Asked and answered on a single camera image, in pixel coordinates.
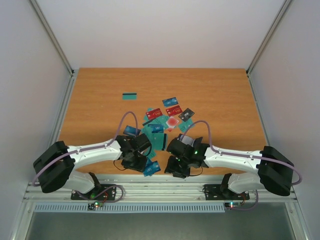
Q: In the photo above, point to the blue card top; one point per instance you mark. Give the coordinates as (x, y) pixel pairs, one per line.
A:
(170, 102)

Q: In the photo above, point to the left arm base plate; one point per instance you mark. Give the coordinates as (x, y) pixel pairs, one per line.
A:
(104, 192)

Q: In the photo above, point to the red VIP card left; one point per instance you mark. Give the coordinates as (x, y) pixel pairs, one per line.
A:
(154, 113)

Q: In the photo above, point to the green card right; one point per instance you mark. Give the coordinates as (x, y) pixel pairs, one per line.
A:
(185, 125)

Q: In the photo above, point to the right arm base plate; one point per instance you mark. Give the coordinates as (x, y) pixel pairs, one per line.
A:
(214, 192)

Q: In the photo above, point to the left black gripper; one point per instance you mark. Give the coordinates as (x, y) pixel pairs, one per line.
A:
(140, 167)

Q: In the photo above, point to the grey slotted cable duct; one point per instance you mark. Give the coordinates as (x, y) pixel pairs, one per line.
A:
(129, 208)

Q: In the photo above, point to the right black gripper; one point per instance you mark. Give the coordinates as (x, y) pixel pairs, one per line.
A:
(176, 168)

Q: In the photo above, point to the red VIP card right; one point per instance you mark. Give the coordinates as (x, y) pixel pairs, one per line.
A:
(174, 110)

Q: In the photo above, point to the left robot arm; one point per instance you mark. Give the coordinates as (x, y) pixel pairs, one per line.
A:
(57, 168)

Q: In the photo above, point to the red vip card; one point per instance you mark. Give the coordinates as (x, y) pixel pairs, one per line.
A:
(174, 110)
(154, 113)

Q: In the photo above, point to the blue card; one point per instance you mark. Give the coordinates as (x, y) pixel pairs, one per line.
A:
(170, 102)
(156, 128)
(131, 131)
(151, 167)

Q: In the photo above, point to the blue card bottom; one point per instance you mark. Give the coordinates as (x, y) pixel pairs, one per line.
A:
(151, 167)

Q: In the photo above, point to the blue card centre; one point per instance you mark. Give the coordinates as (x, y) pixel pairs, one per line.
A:
(156, 128)

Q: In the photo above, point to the blue card left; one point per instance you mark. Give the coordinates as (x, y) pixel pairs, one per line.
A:
(131, 131)

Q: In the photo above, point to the black card right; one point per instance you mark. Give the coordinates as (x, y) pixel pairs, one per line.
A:
(186, 114)

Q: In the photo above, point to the lone green card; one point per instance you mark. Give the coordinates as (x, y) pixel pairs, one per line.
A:
(129, 96)

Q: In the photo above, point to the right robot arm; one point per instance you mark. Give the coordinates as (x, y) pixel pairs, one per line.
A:
(267, 169)

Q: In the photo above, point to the green card with stripe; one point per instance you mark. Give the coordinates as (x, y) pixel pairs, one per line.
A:
(159, 141)

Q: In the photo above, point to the white red card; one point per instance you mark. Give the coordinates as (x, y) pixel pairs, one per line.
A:
(171, 123)

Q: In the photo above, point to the navy blue card holder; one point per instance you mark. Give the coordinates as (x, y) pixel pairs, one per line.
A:
(187, 140)

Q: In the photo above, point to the green card centre left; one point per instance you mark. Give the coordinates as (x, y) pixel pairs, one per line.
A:
(147, 131)

